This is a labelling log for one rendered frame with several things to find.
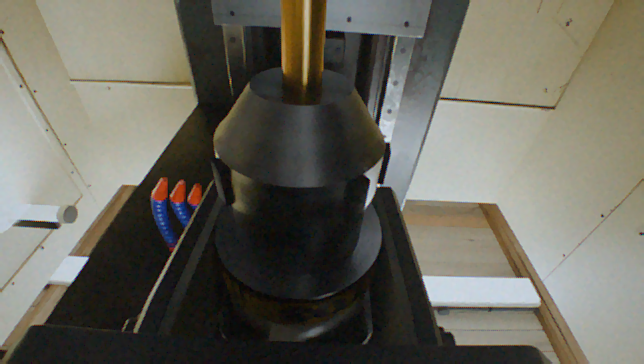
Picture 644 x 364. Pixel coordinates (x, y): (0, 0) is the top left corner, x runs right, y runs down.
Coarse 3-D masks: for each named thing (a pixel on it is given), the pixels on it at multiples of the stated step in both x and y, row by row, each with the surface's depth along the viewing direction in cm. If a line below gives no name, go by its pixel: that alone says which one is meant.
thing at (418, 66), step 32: (192, 0) 65; (448, 0) 64; (192, 32) 70; (224, 32) 66; (256, 32) 70; (352, 32) 77; (448, 32) 69; (192, 64) 75; (224, 64) 75; (256, 64) 75; (352, 64) 82; (384, 64) 74; (416, 64) 74; (448, 64) 74; (224, 96) 81; (384, 96) 76; (416, 96) 80; (384, 128) 82; (416, 128) 87; (416, 160) 94
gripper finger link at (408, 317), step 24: (384, 192) 10; (384, 216) 9; (384, 240) 8; (408, 240) 9; (384, 264) 8; (408, 264) 8; (384, 288) 8; (408, 288) 7; (384, 312) 8; (408, 312) 7; (432, 312) 7; (384, 336) 8; (408, 336) 6; (432, 336) 6
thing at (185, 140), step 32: (192, 128) 69; (160, 160) 59; (192, 160) 60; (128, 224) 46; (96, 256) 41; (128, 256) 42; (160, 256) 42; (96, 288) 38; (128, 288) 38; (64, 320) 34; (96, 320) 34
